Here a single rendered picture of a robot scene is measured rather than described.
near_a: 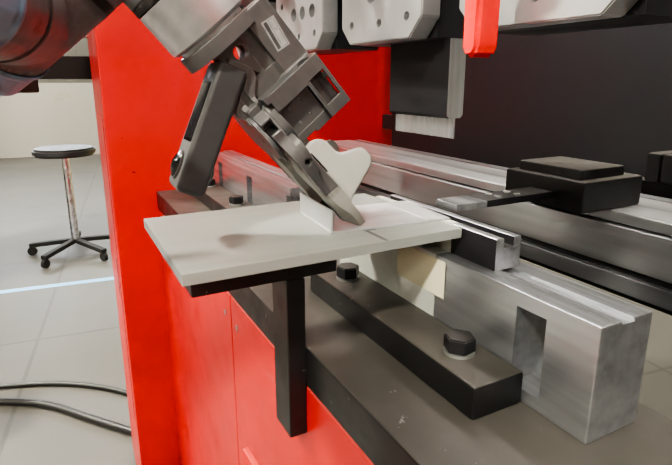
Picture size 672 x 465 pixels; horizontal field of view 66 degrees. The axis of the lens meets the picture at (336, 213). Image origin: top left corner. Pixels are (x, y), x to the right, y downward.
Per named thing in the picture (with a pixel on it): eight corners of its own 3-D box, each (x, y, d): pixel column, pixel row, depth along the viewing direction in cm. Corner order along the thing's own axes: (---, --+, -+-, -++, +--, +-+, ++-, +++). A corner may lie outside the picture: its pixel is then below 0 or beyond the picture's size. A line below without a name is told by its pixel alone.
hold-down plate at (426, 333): (309, 291, 67) (309, 269, 66) (346, 283, 69) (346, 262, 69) (472, 422, 41) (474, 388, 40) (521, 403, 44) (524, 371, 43)
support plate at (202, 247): (144, 227, 53) (143, 218, 53) (364, 200, 65) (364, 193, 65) (182, 287, 38) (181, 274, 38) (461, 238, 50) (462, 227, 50)
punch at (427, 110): (388, 130, 60) (391, 44, 58) (403, 130, 61) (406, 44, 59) (445, 139, 51) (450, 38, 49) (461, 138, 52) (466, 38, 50)
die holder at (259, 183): (210, 190, 128) (208, 151, 126) (234, 187, 131) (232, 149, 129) (290, 244, 86) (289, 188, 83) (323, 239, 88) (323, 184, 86)
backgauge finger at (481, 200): (413, 207, 64) (415, 167, 63) (559, 188, 76) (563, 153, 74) (483, 232, 54) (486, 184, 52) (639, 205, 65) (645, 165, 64)
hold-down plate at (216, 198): (192, 196, 122) (191, 183, 121) (215, 193, 124) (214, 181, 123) (230, 227, 96) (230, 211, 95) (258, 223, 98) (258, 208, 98)
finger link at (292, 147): (342, 184, 45) (270, 107, 43) (329, 197, 45) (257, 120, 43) (329, 185, 49) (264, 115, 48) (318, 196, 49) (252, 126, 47)
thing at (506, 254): (375, 220, 64) (375, 196, 63) (395, 217, 65) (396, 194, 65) (494, 271, 47) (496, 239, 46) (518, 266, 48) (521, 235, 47)
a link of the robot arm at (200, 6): (143, 14, 38) (136, 24, 45) (188, 64, 40) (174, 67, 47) (218, -51, 39) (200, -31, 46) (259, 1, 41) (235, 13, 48)
